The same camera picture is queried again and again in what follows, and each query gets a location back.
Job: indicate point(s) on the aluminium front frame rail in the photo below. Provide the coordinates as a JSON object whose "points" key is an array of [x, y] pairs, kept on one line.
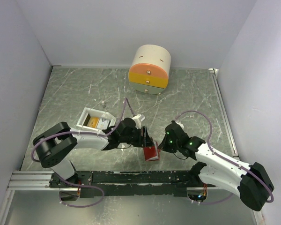
{"points": [[29, 180]]}

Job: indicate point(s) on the white card tray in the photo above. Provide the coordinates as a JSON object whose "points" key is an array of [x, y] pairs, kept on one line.
{"points": [[87, 113]]}

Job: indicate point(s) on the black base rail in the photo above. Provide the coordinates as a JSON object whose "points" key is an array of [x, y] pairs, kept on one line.
{"points": [[120, 183]]}

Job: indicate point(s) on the aluminium frame rail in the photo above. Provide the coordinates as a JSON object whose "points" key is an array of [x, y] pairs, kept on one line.
{"points": [[29, 180], [214, 72]]}

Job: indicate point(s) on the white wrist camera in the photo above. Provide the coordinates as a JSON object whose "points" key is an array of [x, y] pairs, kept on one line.
{"points": [[138, 119], [179, 123]]}

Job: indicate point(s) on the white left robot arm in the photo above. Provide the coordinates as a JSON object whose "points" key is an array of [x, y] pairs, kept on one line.
{"points": [[55, 144]]}

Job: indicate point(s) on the round three-drawer mini cabinet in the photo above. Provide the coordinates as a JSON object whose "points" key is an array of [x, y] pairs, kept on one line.
{"points": [[150, 69]]}

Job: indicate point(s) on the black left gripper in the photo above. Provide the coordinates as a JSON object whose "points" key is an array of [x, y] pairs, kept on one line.
{"points": [[140, 143]]}

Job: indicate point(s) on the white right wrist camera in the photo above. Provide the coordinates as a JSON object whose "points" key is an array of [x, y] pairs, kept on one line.
{"points": [[179, 123]]}

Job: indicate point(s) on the red card holder wallet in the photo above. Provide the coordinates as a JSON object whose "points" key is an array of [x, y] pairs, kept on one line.
{"points": [[152, 153]]}

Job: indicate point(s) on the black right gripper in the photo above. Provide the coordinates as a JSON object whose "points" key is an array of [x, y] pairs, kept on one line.
{"points": [[163, 145]]}

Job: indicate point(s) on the yellow card in tray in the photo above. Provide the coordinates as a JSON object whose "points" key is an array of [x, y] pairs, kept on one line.
{"points": [[93, 122]]}

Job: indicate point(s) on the white VIP portrait card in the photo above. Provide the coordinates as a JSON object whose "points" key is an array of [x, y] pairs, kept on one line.
{"points": [[103, 124]]}

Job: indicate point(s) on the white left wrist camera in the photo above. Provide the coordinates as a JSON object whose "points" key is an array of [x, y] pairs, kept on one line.
{"points": [[138, 119]]}

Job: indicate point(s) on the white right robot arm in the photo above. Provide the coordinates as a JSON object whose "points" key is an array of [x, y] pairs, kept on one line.
{"points": [[250, 183]]}

